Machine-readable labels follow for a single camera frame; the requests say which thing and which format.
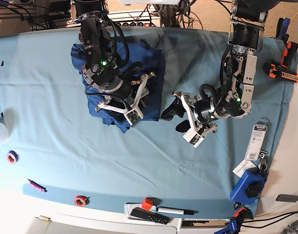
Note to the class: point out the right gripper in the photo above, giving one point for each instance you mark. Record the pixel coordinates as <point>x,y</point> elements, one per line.
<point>131,111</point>

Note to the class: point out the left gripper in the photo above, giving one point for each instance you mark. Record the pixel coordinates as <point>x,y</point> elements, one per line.
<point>198,110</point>

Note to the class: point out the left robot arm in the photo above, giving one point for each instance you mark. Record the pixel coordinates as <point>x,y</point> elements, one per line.
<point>237,72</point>

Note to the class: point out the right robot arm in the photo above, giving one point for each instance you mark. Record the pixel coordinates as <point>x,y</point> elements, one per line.
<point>106,52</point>

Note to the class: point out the light blue table cloth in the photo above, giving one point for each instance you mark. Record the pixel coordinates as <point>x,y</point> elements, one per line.
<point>63,147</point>

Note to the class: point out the white paper card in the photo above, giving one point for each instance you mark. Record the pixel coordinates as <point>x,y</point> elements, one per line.
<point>242,167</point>

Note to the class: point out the grey blister package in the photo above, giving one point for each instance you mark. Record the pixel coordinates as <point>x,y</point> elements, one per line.
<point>257,137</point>

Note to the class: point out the red cube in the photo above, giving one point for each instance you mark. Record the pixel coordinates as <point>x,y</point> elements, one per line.
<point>147,204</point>

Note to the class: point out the white black marker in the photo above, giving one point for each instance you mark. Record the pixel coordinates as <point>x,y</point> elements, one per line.
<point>175,211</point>

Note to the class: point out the keys with carabiner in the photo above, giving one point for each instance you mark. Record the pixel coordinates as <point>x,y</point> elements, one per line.
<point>263,163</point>

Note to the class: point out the blue box black knob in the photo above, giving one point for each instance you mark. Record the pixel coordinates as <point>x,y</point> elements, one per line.
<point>249,186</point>

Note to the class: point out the red tape roll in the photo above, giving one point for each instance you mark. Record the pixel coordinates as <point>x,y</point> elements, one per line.
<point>81,201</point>

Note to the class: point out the black remote control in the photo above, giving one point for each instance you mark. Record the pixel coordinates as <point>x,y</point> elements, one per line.
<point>149,216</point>

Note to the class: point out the blue spring clamp bottom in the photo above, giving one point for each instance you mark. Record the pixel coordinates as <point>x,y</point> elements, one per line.
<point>234,225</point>

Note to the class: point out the pink marker pen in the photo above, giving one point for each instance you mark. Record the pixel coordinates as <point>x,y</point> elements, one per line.
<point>37,186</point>

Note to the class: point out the orange black upright clamp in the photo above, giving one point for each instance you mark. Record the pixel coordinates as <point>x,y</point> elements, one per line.
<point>288,54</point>

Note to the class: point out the purple tape roll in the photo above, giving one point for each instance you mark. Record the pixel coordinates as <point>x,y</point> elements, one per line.
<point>12,157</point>

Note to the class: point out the grey small device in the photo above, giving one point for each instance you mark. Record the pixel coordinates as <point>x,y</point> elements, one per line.
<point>287,198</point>

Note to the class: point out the blue black clamp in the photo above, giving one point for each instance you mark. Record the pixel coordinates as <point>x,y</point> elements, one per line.
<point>282,27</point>

